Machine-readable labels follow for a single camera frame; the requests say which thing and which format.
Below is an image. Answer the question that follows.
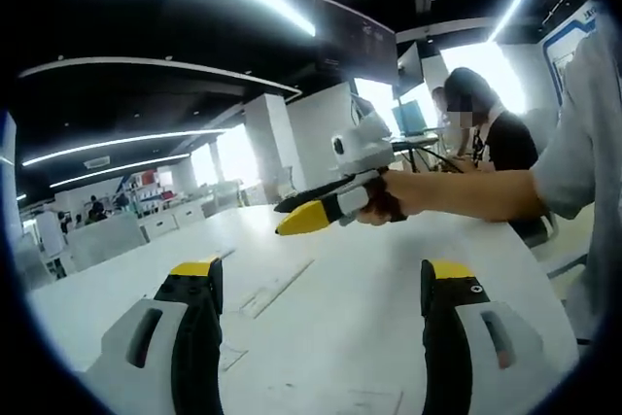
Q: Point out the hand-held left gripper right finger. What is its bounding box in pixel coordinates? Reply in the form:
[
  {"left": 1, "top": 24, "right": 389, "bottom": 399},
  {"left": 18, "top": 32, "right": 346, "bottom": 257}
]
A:
[{"left": 420, "top": 259, "right": 582, "bottom": 415}]

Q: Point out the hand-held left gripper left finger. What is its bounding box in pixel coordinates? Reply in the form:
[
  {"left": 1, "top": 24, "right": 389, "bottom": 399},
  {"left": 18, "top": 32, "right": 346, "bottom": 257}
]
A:
[{"left": 85, "top": 257, "right": 225, "bottom": 415}]

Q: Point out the person's right hand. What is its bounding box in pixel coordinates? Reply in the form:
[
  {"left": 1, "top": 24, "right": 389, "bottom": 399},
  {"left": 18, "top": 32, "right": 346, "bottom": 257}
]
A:
[{"left": 356, "top": 171, "right": 417, "bottom": 227}]

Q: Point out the blue laptop screen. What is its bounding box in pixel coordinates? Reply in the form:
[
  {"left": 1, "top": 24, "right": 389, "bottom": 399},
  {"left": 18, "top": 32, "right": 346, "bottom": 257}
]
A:
[{"left": 392, "top": 98, "right": 427, "bottom": 137}]

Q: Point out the white square pillar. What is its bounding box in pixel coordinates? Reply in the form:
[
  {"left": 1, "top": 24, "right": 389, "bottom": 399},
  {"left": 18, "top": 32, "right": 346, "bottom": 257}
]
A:
[{"left": 242, "top": 91, "right": 305, "bottom": 207}]

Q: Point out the small dark hanging monitor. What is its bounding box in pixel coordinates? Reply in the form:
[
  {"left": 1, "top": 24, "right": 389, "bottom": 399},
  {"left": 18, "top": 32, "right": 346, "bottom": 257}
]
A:
[{"left": 396, "top": 42, "right": 425, "bottom": 95}]

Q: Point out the large dark hanging monitor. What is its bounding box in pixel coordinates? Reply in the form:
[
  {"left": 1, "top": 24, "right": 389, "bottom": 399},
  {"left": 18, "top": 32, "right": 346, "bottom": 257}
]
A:
[{"left": 314, "top": 0, "right": 400, "bottom": 86}]

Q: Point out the shelf with colourful boxes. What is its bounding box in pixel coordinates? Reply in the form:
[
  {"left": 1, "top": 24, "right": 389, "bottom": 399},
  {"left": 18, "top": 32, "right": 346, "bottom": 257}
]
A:
[{"left": 119, "top": 169, "right": 179, "bottom": 213}]

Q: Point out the white curved ceiling trim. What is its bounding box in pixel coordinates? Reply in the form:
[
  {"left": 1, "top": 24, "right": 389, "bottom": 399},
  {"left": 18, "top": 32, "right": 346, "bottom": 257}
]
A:
[{"left": 17, "top": 57, "right": 302, "bottom": 96}]

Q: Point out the person's grey shirt torso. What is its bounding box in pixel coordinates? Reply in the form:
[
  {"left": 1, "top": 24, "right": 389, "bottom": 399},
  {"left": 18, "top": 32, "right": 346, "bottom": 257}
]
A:
[{"left": 532, "top": 11, "right": 622, "bottom": 343}]

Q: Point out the blue framed wall board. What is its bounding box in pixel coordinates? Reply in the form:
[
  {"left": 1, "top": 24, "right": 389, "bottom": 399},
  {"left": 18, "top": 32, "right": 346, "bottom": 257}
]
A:
[{"left": 541, "top": 0, "right": 604, "bottom": 106}]

